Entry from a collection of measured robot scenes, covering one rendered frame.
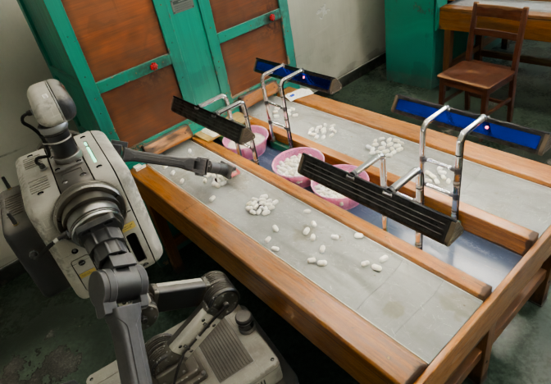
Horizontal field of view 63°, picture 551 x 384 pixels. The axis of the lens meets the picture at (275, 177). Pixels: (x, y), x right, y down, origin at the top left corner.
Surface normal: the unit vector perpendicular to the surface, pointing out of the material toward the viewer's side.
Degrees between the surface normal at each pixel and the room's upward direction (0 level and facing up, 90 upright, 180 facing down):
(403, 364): 0
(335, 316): 0
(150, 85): 90
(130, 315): 56
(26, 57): 90
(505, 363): 0
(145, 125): 90
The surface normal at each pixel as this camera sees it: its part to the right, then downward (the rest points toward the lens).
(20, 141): 0.65, 0.33
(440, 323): -0.17, -0.81
